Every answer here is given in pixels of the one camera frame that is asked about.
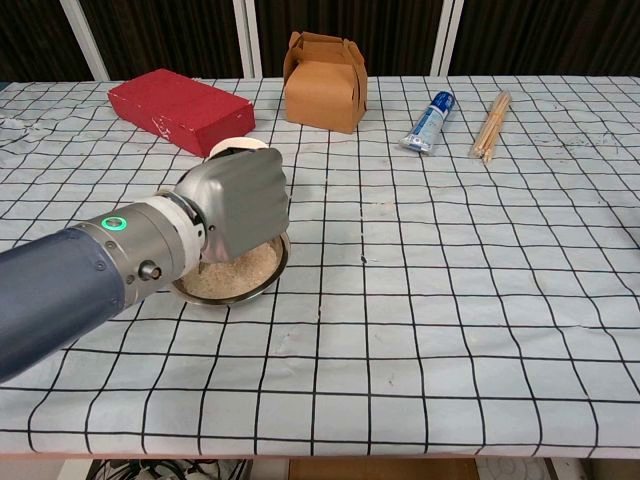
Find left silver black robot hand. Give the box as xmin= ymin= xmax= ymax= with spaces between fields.
xmin=173 ymin=147 xmax=291 ymax=264

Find white paper cup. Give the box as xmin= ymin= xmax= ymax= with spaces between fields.
xmin=208 ymin=137 xmax=269 ymax=161

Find steel bowl of rice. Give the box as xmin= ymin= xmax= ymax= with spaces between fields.
xmin=169 ymin=232 xmax=292 ymax=307

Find red rectangular box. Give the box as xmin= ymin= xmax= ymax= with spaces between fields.
xmin=107 ymin=68 xmax=256 ymax=159

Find brown cardboard takeaway box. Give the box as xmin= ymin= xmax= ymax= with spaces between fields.
xmin=282 ymin=30 xmax=369 ymax=135

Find dark partition screen white frames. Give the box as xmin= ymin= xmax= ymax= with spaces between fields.
xmin=0 ymin=0 xmax=640 ymax=84

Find blue white toothpaste tube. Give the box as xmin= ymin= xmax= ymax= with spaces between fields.
xmin=398 ymin=90 xmax=456 ymax=156

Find white black checkered tablecloth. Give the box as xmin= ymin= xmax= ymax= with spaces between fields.
xmin=0 ymin=74 xmax=640 ymax=459

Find bundle of wooden skewers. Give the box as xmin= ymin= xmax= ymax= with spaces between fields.
xmin=469 ymin=89 xmax=514 ymax=165

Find black floor cables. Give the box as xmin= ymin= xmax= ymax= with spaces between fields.
xmin=89 ymin=457 xmax=251 ymax=480

